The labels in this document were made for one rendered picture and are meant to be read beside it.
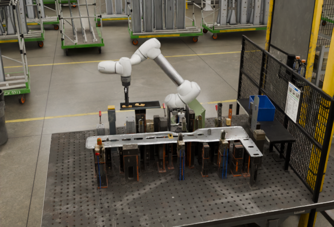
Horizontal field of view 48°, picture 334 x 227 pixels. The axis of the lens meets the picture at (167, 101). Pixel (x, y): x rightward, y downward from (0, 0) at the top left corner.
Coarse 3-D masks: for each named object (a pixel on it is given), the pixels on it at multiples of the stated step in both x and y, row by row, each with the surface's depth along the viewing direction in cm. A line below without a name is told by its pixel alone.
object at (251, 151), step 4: (240, 140) 314; (248, 140) 314; (244, 144) 308; (248, 144) 308; (252, 144) 308; (248, 148) 302; (252, 148) 302; (256, 148) 302; (248, 152) 296; (252, 152) 295; (256, 152) 295; (260, 152) 295; (252, 156) 290
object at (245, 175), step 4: (244, 148) 313; (244, 152) 315; (244, 156) 315; (248, 156) 313; (244, 160) 316; (248, 160) 314; (244, 164) 316; (248, 164) 316; (244, 168) 317; (248, 168) 318; (244, 172) 320; (248, 172) 319; (244, 176) 317; (248, 176) 317
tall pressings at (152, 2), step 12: (132, 0) 946; (144, 0) 950; (156, 0) 983; (168, 0) 1014; (180, 0) 996; (132, 12) 954; (144, 12) 960; (156, 12) 994; (168, 12) 999; (180, 12) 1006; (132, 24) 987; (144, 24) 996; (156, 24) 1004; (168, 24) 1010; (180, 24) 1016
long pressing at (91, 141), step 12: (156, 132) 326; (168, 132) 327; (192, 132) 326; (204, 132) 327; (216, 132) 327; (228, 132) 327; (240, 132) 327; (108, 144) 308; (120, 144) 308; (144, 144) 309
